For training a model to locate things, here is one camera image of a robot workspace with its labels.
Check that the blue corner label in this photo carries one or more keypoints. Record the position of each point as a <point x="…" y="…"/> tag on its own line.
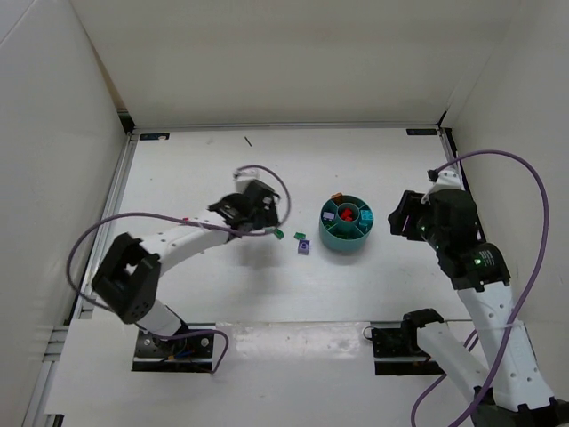
<point x="154" y="137"/>
<point x="421" y="132"/>

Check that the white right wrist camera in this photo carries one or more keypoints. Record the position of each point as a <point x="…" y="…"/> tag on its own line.
<point x="441" y="180"/>

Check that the blue right corner label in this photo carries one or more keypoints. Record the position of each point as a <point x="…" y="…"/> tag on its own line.
<point x="421" y="132"/>

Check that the small teal lego brick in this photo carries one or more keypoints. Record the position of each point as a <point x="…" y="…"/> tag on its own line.
<point x="366" y="216"/>

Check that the green two-stud lego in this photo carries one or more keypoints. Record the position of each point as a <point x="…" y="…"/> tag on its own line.
<point x="278" y="233"/>

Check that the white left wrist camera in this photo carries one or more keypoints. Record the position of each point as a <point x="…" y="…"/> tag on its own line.
<point x="243" y="176"/>

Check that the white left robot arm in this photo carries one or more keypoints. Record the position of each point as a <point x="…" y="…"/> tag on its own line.
<point x="128" y="277"/>

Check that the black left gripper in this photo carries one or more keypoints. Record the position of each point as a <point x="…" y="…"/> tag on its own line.
<point x="265" y="215"/>

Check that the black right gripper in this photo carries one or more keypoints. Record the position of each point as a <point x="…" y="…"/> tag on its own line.
<point x="401" y="218"/>

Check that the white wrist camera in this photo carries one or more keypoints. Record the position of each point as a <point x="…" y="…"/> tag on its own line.
<point x="243" y="176"/>
<point x="441" y="180"/>

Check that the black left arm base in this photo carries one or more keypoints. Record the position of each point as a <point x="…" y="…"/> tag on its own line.
<point x="192" y="355"/>

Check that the lavender inverted square lego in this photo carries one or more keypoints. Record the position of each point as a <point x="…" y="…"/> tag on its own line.
<point x="303" y="246"/>

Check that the teal round divided container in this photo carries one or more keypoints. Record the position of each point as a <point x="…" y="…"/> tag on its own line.
<point x="345" y="223"/>

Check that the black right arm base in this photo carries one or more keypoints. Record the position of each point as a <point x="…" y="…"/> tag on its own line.
<point x="395" y="348"/>

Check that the blue left corner label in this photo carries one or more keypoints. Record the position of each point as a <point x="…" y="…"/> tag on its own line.
<point x="154" y="137"/>

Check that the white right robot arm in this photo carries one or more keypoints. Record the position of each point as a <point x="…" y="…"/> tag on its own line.
<point x="509" y="390"/>

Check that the green curved lego tile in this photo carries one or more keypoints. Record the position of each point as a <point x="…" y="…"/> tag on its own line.
<point x="299" y="235"/>

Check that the red round printed lego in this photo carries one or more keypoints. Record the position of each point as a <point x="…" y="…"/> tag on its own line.
<point x="348" y="214"/>

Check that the green square lego brick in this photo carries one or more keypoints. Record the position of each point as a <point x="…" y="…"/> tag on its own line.
<point x="346" y="235"/>

